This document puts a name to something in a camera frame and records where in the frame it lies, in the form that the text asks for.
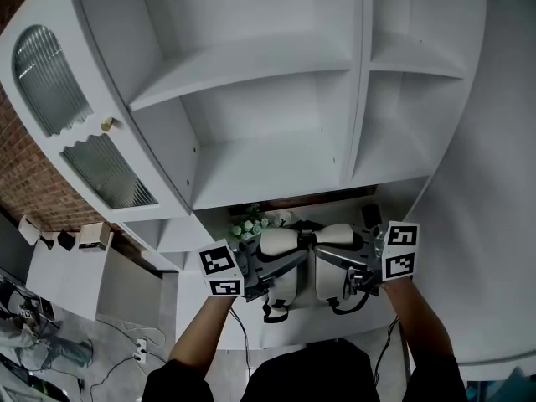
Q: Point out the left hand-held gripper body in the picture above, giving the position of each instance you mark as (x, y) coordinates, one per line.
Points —
(222, 270)

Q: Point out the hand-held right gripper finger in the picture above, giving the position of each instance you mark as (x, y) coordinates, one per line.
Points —
(335, 264)
(347, 254)

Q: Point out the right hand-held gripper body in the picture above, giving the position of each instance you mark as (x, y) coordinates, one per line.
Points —
(398, 258)

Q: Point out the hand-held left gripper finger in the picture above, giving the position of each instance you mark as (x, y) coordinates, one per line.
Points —
(276, 275)
(285, 258)

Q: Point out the person's left forearm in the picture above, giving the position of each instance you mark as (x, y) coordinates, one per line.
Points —
(201, 333)

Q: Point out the person's right forearm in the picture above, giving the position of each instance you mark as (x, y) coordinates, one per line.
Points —
(419, 325)

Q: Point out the black rectangular device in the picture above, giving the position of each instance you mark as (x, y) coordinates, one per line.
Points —
(371, 215)

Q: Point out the potted white flowers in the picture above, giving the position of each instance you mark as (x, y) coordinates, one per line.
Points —
(249, 226)

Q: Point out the white table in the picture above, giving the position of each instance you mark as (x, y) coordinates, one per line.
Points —
(318, 327)

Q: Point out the person's black shirt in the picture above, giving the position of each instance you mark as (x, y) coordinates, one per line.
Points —
(310, 375)

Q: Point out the white power strip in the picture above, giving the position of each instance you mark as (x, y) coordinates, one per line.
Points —
(140, 350)

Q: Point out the low white cabinet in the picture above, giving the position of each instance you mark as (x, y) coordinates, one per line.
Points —
(92, 283)

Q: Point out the cardboard box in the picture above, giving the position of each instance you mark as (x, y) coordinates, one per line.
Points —
(94, 237)

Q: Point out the small black box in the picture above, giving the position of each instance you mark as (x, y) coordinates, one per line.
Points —
(66, 239)

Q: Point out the white open shelf unit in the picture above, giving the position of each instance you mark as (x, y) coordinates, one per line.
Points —
(272, 99)

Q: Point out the gold door knob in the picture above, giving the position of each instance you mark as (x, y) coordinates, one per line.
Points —
(107, 124)

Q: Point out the small white lamp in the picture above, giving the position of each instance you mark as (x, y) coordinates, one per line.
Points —
(30, 229)

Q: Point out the white glass cabinet door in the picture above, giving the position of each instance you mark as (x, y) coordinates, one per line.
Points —
(84, 99)

